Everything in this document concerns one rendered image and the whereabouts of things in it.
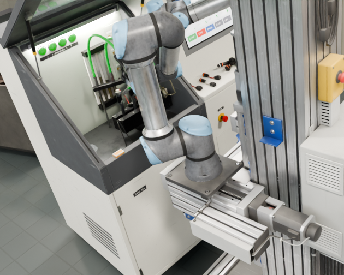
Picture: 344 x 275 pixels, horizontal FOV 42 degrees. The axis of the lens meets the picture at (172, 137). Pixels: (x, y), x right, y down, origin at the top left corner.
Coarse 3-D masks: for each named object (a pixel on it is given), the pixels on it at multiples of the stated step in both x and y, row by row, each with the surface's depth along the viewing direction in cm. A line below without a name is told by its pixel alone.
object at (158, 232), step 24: (120, 192) 217; (144, 192) 228; (168, 192) 241; (120, 216) 223; (144, 216) 234; (168, 216) 247; (144, 240) 240; (168, 240) 253; (192, 240) 268; (144, 264) 246
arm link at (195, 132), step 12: (180, 120) 164; (192, 120) 164; (204, 120) 163; (180, 132) 161; (192, 132) 159; (204, 132) 160; (192, 144) 161; (204, 144) 162; (192, 156) 165; (204, 156) 165
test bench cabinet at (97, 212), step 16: (64, 176) 254; (80, 176) 231; (80, 192) 245; (96, 192) 224; (80, 208) 263; (96, 208) 238; (112, 208) 217; (80, 224) 282; (96, 224) 253; (112, 224) 230; (96, 240) 272; (112, 240) 244; (112, 256) 262; (128, 256) 238; (128, 272) 253; (160, 272) 257
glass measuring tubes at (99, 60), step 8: (96, 48) 241; (104, 48) 245; (96, 56) 246; (104, 56) 248; (88, 64) 243; (96, 64) 246; (104, 64) 251; (88, 72) 246; (96, 72) 249; (104, 72) 251; (104, 80) 255; (112, 88) 260; (96, 96) 254; (104, 96) 257; (112, 96) 259; (104, 104) 256; (112, 104) 260
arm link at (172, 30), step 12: (156, 12) 142; (168, 24) 141; (180, 24) 146; (168, 36) 142; (180, 36) 147; (168, 48) 152; (168, 60) 164; (156, 72) 180; (168, 72) 176; (180, 72) 182
